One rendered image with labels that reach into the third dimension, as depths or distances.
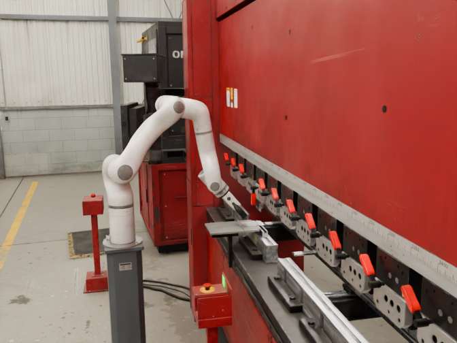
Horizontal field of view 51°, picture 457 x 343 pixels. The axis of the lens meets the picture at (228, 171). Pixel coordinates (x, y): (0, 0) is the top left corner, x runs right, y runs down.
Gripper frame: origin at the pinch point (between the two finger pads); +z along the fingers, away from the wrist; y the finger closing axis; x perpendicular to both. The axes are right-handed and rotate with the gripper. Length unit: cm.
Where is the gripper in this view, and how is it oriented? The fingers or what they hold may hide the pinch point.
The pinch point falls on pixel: (241, 213)
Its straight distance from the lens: 257.7
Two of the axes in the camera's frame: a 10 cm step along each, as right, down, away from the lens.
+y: -2.1, -1.9, 9.6
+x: -7.4, 6.7, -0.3
